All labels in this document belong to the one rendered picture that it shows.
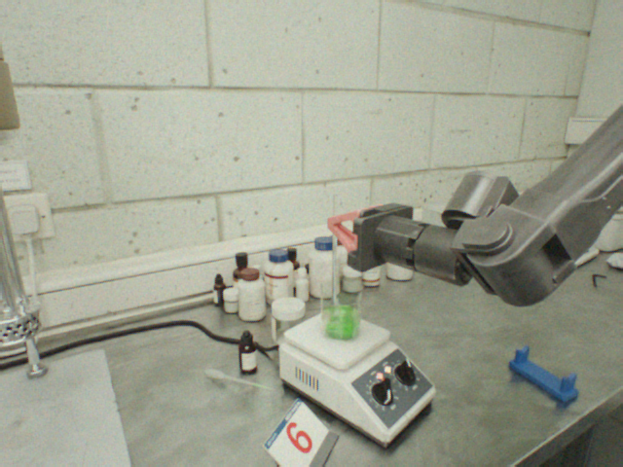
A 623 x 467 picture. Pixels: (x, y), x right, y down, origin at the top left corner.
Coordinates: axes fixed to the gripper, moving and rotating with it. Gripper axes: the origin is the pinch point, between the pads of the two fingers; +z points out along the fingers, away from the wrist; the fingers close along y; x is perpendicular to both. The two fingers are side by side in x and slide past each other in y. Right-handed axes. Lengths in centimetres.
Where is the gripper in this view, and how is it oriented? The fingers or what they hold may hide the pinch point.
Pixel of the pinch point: (334, 223)
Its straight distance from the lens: 56.7
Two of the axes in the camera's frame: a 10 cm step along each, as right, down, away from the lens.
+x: 0.0, 9.5, 3.0
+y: -7.4, 2.1, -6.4
